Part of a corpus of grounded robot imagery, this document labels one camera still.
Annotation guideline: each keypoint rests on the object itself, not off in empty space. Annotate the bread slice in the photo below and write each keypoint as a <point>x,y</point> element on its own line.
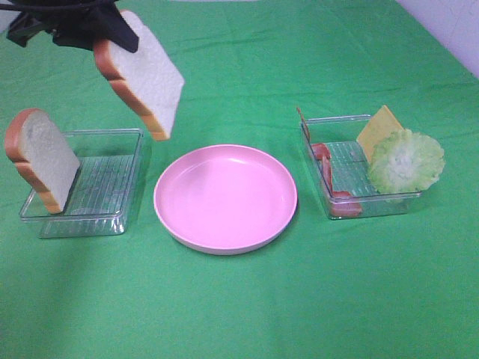
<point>146,80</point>
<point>42,156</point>

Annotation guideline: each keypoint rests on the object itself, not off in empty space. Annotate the green lettuce leaf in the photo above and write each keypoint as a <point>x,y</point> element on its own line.
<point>405,162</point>

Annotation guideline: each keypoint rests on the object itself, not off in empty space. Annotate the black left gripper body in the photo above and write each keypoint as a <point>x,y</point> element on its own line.
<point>70,23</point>

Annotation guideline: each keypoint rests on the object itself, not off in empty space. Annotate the yellow cheese slice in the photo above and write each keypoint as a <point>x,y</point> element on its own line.
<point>378,128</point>

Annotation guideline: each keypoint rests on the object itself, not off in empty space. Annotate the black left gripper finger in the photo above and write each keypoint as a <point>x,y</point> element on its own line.
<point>125,33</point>

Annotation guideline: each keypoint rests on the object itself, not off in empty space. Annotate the pink round plate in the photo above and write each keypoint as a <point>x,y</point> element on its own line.
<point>225,199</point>

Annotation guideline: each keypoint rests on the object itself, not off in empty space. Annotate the clear plastic toppings tray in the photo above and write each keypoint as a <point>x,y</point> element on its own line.
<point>339,170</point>

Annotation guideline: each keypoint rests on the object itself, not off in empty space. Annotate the clear plastic bread tray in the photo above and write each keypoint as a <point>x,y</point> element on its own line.
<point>101,197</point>

